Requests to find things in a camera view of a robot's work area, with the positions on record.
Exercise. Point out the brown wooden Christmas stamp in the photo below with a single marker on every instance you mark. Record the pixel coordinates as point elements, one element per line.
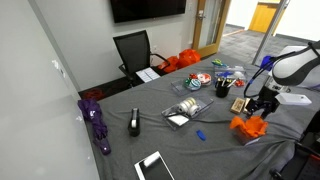
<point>247,106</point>

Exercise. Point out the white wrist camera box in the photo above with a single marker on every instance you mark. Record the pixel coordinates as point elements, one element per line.
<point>293,99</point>

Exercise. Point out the white-edged tablet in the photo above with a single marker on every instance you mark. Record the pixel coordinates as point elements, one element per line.
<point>155,168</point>

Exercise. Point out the teal ribbon roll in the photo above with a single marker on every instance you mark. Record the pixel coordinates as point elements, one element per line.
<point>193,84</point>

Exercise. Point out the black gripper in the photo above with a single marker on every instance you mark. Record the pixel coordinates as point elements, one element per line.
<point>268,98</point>

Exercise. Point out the clear compartment organizer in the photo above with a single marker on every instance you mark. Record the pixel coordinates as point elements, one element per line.
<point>238,71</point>

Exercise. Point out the clear ribbon roll tray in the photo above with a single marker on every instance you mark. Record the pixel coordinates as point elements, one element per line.
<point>178,88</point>

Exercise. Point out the red gift bow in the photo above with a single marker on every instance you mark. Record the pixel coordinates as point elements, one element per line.
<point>240,83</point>

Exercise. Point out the orange soft sheet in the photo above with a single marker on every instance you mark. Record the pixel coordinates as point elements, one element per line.
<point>250,128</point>

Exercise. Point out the grey metal pole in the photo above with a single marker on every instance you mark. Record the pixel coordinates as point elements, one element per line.
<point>266,36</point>

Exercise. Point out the small blue balloon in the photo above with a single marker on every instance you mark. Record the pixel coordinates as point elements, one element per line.
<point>200,135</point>

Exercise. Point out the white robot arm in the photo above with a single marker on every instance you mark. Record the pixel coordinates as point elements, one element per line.
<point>293,66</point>

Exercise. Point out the purple cloth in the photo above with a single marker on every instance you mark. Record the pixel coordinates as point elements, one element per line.
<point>96,123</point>

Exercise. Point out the wooden glass door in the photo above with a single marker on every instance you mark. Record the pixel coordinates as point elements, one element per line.
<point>213,48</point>

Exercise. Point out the orange bag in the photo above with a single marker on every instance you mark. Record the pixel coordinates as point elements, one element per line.
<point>170,65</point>
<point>189,58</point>

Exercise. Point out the grey tablecloth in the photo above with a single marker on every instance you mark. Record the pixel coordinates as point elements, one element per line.
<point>160,140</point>

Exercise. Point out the black pen cup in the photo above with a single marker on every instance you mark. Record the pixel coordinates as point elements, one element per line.
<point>222,91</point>

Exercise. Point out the yellow door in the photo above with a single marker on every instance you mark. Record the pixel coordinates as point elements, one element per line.
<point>263,16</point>

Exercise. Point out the light wooden greetings stamp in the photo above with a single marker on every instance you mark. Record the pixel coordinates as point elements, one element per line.
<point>237,106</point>

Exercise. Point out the white card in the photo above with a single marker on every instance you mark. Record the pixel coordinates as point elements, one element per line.
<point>179,120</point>

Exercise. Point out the red white ribbon roll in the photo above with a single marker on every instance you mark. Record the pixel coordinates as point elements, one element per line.
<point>204,78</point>

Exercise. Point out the black wall television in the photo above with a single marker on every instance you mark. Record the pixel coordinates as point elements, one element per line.
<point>146,10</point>

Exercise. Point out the black mesh office chair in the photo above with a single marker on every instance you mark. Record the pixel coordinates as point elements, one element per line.
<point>135,50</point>

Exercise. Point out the white ribbon spool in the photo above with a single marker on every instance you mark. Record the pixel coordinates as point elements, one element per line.
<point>184,108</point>

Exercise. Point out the green blue scissors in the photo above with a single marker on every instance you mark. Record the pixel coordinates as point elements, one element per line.
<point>218,62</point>

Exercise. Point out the small red ribbon bow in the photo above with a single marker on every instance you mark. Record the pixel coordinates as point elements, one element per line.
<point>193,76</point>

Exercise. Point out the white paper sheet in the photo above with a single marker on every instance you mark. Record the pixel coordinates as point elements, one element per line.
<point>148,74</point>

